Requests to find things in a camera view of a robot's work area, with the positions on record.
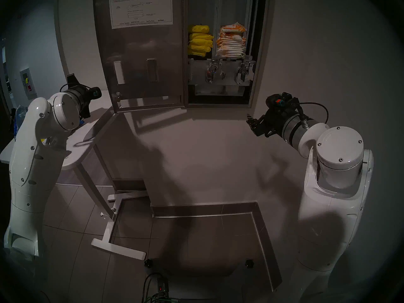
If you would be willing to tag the white orange wrapped pad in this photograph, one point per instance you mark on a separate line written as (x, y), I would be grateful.
(232, 40)
(232, 44)
(230, 54)
(231, 50)
(232, 47)

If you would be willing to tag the stainless steel dispenser door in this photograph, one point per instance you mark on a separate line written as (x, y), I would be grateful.
(142, 53)

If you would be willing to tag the chrome dispenser lever mechanism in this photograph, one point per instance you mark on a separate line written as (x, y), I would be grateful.
(214, 72)
(244, 72)

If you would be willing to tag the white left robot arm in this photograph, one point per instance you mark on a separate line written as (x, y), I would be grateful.
(31, 163)

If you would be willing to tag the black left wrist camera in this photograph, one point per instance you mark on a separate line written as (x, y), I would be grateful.
(95, 92)

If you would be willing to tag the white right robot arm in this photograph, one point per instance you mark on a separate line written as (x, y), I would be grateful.
(334, 204)

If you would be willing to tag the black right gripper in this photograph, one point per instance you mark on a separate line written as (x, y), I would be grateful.
(276, 124)

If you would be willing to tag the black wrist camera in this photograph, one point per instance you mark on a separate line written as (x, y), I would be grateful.
(280, 101)
(95, 92)

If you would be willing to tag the black round knob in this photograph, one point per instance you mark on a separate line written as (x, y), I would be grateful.
(249, 263)
(150, 263)

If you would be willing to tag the black power box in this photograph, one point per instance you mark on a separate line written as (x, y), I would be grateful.
(161, 286)

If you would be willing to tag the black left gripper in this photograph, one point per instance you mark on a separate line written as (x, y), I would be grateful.
(84, 97)

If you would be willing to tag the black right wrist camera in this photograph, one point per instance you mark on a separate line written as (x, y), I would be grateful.
(280, 101)

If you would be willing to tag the floral pad stack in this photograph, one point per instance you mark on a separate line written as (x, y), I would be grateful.
(233, 36)

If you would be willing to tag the dark robot base platform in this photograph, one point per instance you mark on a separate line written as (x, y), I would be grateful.
(205, 289)

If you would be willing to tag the white pad orange flower print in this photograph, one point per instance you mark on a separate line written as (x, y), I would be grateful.
(233, 28)

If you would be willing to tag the blue pad package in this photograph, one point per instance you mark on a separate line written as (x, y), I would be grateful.
(20, 116)

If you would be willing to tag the stainless steel dispenser cabinet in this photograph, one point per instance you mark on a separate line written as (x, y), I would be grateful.
(261, 53)

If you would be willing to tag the yellow wrapped pad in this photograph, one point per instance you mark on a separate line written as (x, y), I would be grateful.
(196, 54)
(202, 43)
(202, 37)
(199, 49)
(199, 29)

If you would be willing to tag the white instruction sheet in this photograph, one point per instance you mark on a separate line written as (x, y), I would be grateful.
(140, 8)

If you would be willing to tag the white table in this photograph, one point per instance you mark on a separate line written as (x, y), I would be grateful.
(98, 122)

